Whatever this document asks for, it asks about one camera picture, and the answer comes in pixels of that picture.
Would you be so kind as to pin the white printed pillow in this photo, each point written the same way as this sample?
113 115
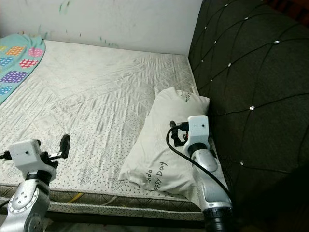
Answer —
154 145

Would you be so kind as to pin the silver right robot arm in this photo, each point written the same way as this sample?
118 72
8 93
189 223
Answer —
212 183

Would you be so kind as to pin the white quilted mattress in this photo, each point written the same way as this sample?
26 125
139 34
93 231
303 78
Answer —
91 87

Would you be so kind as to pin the teal heart-pattern blanket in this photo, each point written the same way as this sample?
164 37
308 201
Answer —
19 63

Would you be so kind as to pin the dark tufted headboard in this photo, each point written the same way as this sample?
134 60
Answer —
256 63

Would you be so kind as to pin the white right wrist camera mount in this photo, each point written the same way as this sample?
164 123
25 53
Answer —
199 130

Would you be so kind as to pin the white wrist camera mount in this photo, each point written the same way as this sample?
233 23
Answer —
29 154
199 130

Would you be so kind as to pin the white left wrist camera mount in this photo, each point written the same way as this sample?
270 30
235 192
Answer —
29 154

